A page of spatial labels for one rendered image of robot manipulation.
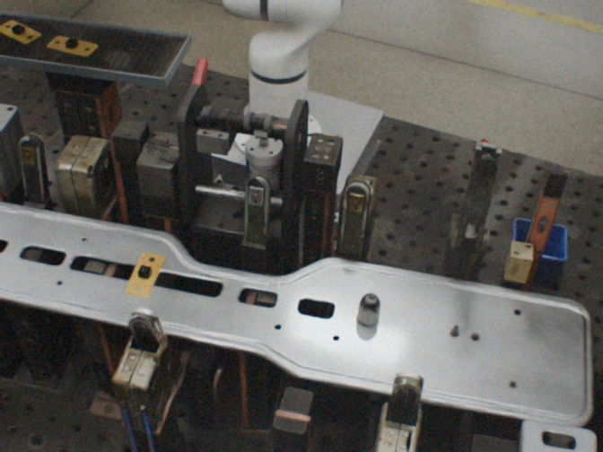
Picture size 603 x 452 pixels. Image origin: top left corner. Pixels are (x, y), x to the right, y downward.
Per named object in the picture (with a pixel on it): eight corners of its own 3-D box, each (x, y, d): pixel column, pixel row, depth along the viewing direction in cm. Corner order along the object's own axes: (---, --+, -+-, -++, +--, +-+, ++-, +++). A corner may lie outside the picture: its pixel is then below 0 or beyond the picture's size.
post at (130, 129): (138, 293, 160) (109, 134, 131) (147, 274, 163) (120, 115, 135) (162, 298, 159) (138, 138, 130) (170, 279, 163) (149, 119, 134)
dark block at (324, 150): (297, 328, 155) (302, 159, 125) (305, 300, 159) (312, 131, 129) (323, 334, 154) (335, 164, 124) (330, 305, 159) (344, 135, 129)
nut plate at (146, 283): (147, 298, 121) (146, 292, 120) (124, 293, 121) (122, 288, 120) (166, 256, 126) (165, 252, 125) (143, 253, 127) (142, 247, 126)
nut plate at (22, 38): (-5, 30, 142) (-6, 24, 141) (12, 21, 144) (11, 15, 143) (26, 46, 138) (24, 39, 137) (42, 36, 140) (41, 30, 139)
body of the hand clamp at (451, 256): (418, 374, 148) (448, 240, 123) (423, 343, 153) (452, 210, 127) (450, 379, 147) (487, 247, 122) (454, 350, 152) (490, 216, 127)
